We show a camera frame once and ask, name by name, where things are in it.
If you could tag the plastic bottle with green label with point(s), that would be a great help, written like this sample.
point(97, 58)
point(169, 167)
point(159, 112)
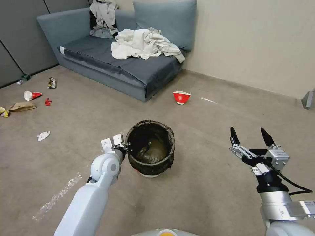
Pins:
point(24, 79)

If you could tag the yellow crumpled wrapper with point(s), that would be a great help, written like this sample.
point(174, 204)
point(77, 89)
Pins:
point(3, 112)

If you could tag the red paper bowl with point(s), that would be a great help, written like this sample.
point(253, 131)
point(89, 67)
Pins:
point(181, 97)

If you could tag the small red scrap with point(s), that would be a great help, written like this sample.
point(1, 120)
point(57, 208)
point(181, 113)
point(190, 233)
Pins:
point(48, 101)

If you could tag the crumpled white garment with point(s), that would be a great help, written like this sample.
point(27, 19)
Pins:
point(142, 44)

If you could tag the brown paper bag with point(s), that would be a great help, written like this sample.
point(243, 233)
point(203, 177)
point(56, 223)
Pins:
point(22, 107)

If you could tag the crumpled white tissue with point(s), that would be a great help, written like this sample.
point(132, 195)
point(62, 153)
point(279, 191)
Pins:
point(43, 135)

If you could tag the grey furniture leg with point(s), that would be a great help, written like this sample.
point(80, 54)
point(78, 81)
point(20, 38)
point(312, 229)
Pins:
point(308, 99)

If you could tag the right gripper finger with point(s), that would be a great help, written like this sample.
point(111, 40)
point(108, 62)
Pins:
point(235, 140)
point(268, 139)

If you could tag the white and black jacket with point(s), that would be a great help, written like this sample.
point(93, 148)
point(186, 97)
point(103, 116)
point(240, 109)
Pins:
point(103, 17)

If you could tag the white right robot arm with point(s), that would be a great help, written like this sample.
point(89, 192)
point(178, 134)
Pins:
point(280, 204)

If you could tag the black-lined round trash can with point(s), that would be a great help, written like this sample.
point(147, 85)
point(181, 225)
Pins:
point(150, 147)

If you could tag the grey-blue sofa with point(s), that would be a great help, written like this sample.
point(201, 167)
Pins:
point(73, 27)

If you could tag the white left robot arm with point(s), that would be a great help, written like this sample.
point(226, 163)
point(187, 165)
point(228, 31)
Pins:
point(86, 196)

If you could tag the crumpled snack wrapper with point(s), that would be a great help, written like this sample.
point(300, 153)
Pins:
point(52, 83)

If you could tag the red and white paper cup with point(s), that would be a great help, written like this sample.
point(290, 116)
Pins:
point(31, 95)

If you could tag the grey-blue sofa cushion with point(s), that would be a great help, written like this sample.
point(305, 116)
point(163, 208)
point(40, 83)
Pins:
point(167, 22)

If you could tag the dark grey seat cover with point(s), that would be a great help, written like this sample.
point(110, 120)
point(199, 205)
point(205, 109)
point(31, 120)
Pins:
point(103, 59)

